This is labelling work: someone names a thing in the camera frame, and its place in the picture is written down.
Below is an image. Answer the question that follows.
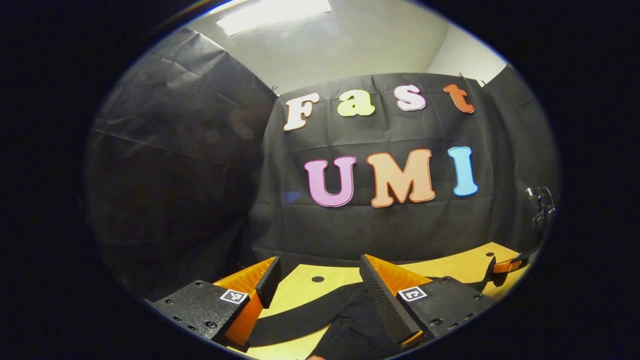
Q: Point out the black backdrop cloth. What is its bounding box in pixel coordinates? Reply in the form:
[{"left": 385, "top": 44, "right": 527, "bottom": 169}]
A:
[{"left": 82, "top": 27, "right": 558, "bottom": 301}]

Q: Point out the black buttoned garment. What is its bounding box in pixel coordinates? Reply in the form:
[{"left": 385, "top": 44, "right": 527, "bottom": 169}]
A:
[{"left": 247, "top": 256, "right": 501, "bottom": 360}]

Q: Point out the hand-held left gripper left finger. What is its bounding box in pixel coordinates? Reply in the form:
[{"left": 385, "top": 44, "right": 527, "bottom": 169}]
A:
[{"left": 145, "top": 256, "right": 282, "bottom": 351}]

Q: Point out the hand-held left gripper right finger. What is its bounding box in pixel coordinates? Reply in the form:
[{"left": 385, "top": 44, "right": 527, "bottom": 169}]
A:
[{"left": 359, "top": 254, "right": 497, "bottom": 350}]

